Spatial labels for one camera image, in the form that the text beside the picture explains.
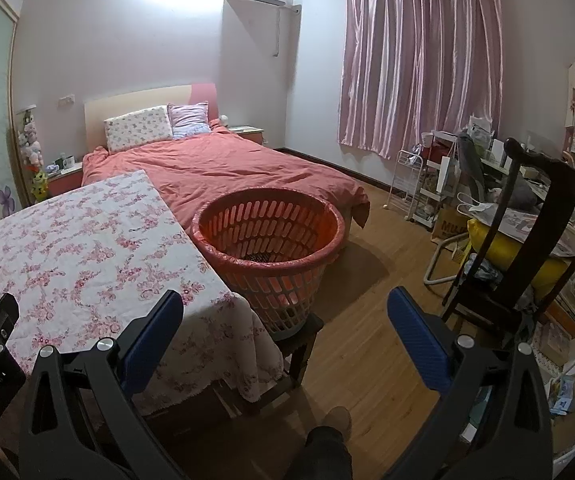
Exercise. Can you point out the yellow plush toy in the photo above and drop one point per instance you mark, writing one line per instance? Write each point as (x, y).
(39, 185)

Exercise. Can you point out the white floral pillow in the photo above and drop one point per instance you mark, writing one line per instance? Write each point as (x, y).
(137, 130)

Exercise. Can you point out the yellow cushion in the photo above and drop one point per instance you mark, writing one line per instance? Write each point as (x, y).
(517, 260)

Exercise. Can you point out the orange plastic laundry basket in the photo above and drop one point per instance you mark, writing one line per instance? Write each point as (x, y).
(277, 280)

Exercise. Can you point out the white metal chair frame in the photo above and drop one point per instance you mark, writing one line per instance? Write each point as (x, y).
(437, 265)

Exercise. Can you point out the grey office chair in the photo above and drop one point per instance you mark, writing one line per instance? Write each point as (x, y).
(472, 165)

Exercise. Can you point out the newspaper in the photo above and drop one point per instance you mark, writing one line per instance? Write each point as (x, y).
(527, 225)

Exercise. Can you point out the pink floral tablecloth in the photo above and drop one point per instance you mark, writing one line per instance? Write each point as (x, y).
(77, 250)

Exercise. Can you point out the dark wooden stool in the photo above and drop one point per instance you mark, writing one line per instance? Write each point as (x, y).
(302, 340)

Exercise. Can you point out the person's leg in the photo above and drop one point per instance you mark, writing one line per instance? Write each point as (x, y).
(322, 455)

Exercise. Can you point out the brown shoe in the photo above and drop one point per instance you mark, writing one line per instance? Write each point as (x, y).
(338, 417)

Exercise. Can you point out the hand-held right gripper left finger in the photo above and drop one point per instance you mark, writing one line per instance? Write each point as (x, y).
(155, 332)

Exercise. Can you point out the brown cardboard box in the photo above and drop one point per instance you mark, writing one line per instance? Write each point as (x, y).
(450, 225)

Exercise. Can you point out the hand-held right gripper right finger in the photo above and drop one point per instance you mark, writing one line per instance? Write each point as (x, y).
(415, 332)

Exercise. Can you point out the dark wooden chair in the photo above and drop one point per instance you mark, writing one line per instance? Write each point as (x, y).
(562, 210)

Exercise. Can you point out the pink striped pillow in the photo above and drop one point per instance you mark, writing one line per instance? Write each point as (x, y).
(190, 120)

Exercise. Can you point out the pink striped curtain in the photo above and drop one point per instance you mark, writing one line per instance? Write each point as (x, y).
(417, 60)

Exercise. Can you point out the bed with red duvet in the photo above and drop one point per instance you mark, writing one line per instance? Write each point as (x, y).
(227, 170)

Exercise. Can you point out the cream and pink headboard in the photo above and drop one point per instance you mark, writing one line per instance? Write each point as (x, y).
(132, 97)

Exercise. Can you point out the pink nightstand with mug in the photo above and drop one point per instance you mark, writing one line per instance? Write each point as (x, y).
(64, 180)

